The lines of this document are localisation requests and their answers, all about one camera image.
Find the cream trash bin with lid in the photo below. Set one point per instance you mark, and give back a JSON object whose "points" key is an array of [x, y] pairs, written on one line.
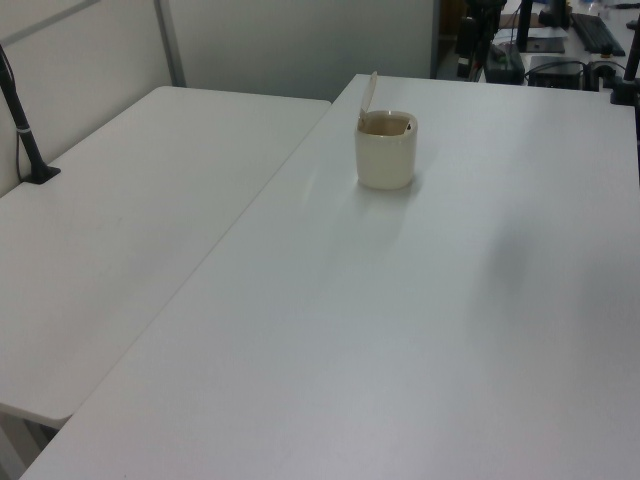
{"points": [[385, 160]]}

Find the white side table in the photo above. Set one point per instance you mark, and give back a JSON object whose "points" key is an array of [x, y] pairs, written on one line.
{"points": [[125, 225]]}

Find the black upright device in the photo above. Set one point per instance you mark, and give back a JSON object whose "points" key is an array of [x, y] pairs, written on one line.
{"points": [[465, 40]]}

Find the green and black device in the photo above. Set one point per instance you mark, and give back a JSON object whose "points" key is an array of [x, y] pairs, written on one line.
{"points": [[505, 67]]}

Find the black electronics box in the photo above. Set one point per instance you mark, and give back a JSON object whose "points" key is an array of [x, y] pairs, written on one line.
{"points": [[555, 75]]}

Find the black monitor stand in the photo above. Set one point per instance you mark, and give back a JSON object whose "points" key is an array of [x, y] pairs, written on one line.
{"points": [[524, 25]]}

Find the small black device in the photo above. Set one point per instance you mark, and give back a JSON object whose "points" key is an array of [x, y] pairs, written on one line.
{"points": [[600, 75]]}

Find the black keyboard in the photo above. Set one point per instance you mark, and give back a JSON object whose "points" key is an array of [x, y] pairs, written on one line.
{"points": [[597, 32]]}

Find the grey metal partition post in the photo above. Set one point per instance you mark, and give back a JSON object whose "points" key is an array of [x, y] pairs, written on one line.
{"points": [[170, 45]]}

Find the black camera stand pole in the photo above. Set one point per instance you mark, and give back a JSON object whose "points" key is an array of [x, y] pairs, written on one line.
{"points": [[25, 137]]}

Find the black camera stand clamp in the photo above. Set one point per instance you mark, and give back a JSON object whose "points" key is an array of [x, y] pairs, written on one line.
{"points": [[624, 92]]}

